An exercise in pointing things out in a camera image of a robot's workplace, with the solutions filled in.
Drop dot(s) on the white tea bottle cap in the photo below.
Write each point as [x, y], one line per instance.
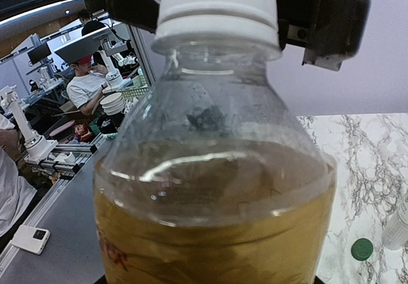
[248, 19]

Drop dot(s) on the tea bottle red label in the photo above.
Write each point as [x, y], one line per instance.
[210, 178]

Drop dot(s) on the coffee bottle white label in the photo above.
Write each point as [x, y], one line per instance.
[394, 235]

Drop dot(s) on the dark green bottle cap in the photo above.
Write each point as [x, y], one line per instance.
[362, 249]

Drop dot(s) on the person in black shirt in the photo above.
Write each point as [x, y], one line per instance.
[89, 25]

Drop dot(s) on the green plastic basket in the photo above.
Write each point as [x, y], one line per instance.
[138, 89]

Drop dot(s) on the person in white shirt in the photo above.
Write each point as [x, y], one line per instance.
[85, 90]

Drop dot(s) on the stack of white bowls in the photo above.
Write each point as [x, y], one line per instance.
[113, 104]

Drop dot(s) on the white phone on table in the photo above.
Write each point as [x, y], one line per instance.
[30, 239]

